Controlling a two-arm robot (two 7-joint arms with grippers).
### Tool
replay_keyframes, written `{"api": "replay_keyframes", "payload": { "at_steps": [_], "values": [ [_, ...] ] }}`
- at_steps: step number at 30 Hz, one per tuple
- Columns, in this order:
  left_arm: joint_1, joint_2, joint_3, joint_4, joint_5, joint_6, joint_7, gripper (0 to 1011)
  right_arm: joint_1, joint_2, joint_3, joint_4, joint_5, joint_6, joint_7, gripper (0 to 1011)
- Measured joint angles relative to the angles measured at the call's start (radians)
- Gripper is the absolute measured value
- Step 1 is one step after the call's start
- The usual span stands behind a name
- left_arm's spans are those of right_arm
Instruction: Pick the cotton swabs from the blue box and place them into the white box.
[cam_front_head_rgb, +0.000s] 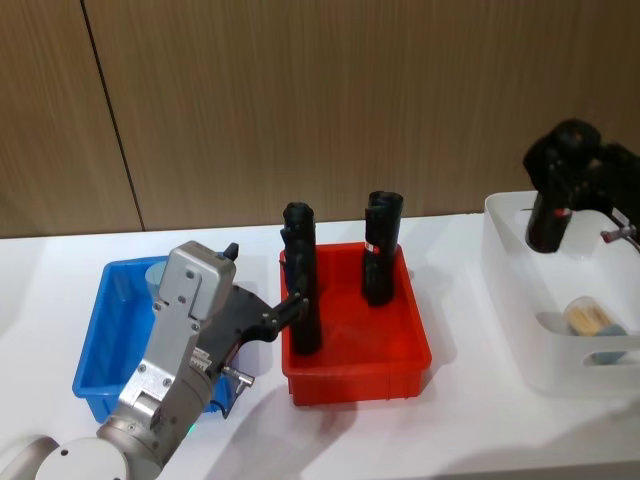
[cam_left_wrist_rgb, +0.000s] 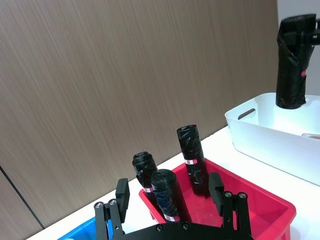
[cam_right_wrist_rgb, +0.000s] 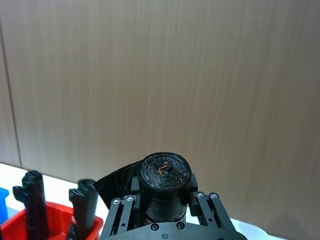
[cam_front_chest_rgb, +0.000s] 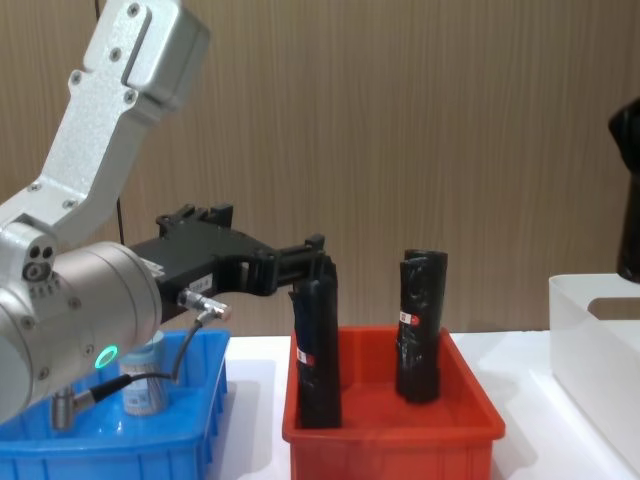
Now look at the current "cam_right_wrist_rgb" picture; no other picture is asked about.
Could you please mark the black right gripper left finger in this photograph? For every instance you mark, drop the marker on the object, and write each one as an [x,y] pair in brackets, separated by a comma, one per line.
[119,215]

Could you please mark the roll of black plastic bags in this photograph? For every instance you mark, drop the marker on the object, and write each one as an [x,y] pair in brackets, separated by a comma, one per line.
[162,197]

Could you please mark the red plastic bin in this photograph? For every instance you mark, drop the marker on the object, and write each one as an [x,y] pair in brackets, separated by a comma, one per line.
[53,220]

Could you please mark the blue plastic container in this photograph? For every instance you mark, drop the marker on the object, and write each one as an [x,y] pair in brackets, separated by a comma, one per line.
[3,205]

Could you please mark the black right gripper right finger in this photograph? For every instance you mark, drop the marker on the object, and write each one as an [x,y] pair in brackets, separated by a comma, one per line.
[208,210]

